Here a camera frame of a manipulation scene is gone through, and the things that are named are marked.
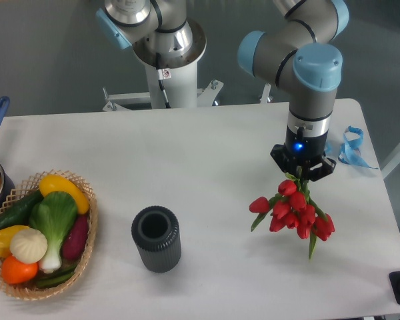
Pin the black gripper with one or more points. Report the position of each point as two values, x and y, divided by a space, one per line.
289 155

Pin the red tulip bouquet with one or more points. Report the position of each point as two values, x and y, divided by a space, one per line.
292 207

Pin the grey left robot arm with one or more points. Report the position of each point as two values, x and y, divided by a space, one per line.
159 32

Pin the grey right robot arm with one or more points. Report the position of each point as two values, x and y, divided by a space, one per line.
301 61

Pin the blue ribbon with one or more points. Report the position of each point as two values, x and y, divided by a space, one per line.
349 151

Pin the dark grey ribbed vase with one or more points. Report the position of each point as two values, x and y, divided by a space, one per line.
156 234

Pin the purple sweet potato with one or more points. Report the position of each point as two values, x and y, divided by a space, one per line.
74 244

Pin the green bok choy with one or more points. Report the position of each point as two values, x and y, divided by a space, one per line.
54 216

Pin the dark green vegetable in basket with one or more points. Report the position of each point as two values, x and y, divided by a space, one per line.
54 279

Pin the white steamed bun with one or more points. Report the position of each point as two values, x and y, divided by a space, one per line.
28 246

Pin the green cucumber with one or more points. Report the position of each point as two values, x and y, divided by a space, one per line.
19 212

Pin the orange fruit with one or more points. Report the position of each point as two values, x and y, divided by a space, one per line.
15 272

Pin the woven bamboo basket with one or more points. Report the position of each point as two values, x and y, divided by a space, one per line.
28 291

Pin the yellow bell pepper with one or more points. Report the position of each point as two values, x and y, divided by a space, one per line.
6 236

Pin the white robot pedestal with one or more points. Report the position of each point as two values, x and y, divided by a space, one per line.
168 88

